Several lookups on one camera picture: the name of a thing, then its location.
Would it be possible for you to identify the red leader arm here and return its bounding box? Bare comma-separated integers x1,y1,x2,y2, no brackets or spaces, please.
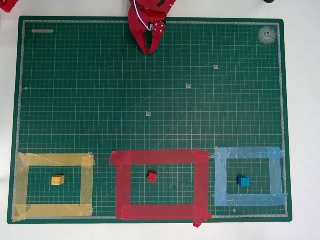
0,0,20,13

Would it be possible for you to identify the red cube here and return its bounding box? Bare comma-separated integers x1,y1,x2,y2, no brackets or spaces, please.
147,171,159,184

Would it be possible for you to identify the red tape square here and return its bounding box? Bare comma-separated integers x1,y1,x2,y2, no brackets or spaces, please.
109,147,214,229

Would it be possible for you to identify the blue tape square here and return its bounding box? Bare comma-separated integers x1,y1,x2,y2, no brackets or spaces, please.
210,146,289,208

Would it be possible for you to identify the yellow cube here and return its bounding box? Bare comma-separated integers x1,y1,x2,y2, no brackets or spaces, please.
51,174,66,186

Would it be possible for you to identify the blue cube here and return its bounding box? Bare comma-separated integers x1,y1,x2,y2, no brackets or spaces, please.
236,175,251,188

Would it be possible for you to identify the yellow tape square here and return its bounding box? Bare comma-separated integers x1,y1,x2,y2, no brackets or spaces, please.
12,151,96,223

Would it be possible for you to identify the green cutting mat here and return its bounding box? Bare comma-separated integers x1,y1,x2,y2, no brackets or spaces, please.
6,16,293,225

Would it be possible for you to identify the white servo cable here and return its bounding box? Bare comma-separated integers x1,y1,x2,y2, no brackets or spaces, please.
133,0,153,32

